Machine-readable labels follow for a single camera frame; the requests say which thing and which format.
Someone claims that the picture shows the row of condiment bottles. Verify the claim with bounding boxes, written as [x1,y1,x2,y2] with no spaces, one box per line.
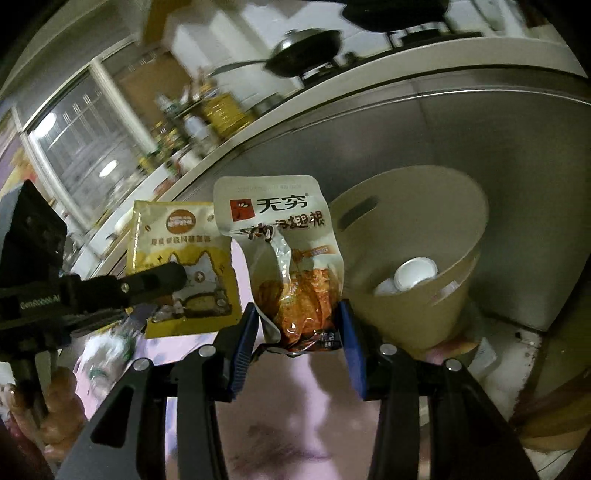
[139,92,218,171]

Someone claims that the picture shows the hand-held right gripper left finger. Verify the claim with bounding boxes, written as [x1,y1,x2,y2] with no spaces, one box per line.
[55,302,259,480]

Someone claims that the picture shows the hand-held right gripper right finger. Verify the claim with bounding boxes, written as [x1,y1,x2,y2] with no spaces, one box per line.
[339,299,541,480]

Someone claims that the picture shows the pink floral tablecloth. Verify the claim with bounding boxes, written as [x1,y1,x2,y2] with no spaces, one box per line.
[74,332,444,480]

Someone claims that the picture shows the beige plastic bin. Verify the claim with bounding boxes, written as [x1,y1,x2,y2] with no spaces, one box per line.
[329,165,490,358]

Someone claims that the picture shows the person's left hand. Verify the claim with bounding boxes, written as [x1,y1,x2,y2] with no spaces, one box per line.
[9,367,88,457]

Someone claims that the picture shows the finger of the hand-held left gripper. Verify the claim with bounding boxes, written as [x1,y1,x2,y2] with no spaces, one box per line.
[60,263,188,311]
[69,304,160,335]

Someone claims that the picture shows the crumpled clear plastic bottle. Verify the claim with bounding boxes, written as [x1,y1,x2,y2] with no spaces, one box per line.
[76,323,144,402]

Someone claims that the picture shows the steel kitchen cabinet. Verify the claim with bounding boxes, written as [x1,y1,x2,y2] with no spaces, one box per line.
[69,60,591,333]

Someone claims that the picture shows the white orange snack packet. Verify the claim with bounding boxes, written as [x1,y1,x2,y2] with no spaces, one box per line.
[213,175,345,358]

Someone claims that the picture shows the black wok with steel lid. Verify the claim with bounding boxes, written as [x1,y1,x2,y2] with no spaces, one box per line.
[208,28,342,78]

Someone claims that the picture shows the barred window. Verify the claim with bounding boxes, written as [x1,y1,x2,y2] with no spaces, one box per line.
[23,60,185,222]

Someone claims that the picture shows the gas stove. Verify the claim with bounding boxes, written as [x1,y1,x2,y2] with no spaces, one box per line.
[300,18,509,88]

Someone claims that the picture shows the yellow cat snack packet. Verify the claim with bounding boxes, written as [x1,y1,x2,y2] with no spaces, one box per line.
[127,200,244,340]

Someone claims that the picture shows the large cooking oil bottle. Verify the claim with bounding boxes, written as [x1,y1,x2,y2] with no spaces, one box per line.
[203,92,245,134]

